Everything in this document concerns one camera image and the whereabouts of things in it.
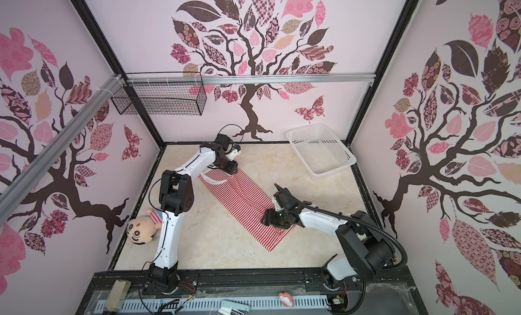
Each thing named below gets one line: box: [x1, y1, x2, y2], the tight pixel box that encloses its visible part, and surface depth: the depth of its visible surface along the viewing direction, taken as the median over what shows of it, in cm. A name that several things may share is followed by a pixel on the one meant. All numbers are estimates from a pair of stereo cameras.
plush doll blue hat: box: [126, 208, 163, 244], surface depth 81 cm
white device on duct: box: [217, 299, 251, 315], surface depth 68 cm
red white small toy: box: [278, 291, 295, 308], surface depth 68 cm
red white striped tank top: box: [197, 169, 296, 252], surface depth 97 cm
